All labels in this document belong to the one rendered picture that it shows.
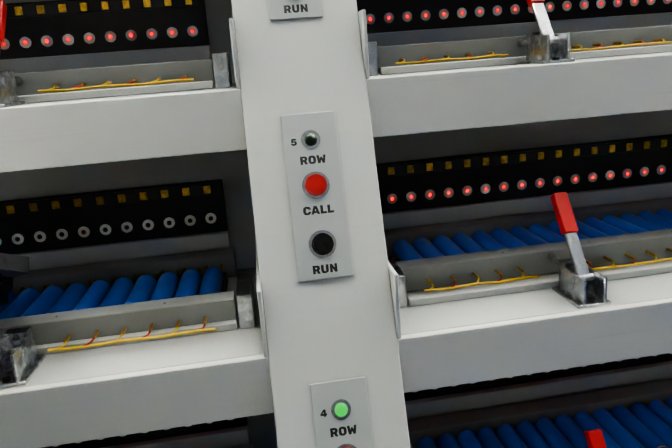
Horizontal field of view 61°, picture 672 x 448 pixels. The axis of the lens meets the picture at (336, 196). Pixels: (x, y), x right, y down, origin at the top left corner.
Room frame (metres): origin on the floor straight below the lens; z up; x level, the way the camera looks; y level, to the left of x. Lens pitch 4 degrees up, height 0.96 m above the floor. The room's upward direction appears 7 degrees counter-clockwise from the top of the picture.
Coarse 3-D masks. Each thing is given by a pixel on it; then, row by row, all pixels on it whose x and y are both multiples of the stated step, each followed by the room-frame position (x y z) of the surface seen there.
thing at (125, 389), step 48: (144, 240) 0.57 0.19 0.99; (192, 240) 0.57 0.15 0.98; (240, 288) 0.46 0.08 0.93; (192, 336) 0.45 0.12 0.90; (240, 336) 0.44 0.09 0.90; (48, 384) 0.40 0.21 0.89; (96, 384) 0.40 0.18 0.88; (144, 384) 0.40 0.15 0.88; (192, 384) 0.41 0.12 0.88; (240, 384) 0.41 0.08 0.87; (0, 432) 0.40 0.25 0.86; (48, 432) 0.40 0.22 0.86; (96, 432) 0.41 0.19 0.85
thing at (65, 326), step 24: (72, 312) 0.45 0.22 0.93; (96, 312) 0.45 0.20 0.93; (120, 312) 0.44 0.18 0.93; (144, 312) 0.45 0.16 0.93; (168, 312) 0.45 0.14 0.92; (192, 312) 0.45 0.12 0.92; (216, 312) 0.46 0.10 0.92; (48, 336) 0.44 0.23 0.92; (72, 336) 0.44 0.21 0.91; (96, 336) 0.44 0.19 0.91; (120, 336) 0.43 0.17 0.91; (144, 336) 0.43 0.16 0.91; (168, 336) 0.44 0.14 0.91
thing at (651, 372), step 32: (480, 384) 0.61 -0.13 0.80; (512, 384) 0.62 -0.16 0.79; (544, 384) 0.61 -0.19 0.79; (576, 384) 0.62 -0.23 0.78; (608, 384) 0.63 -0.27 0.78; (640, 384) 0.63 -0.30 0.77; (416, 416) 0.60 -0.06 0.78; (448, 416) 0.60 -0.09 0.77; (480, 416) 0.60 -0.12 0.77; (512, 416) 0.59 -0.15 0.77; (544, 416) 0.60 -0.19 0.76; (576, 416) 0.60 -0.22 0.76; (608, 416) 0.59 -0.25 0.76; (640, 416) 0.59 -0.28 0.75
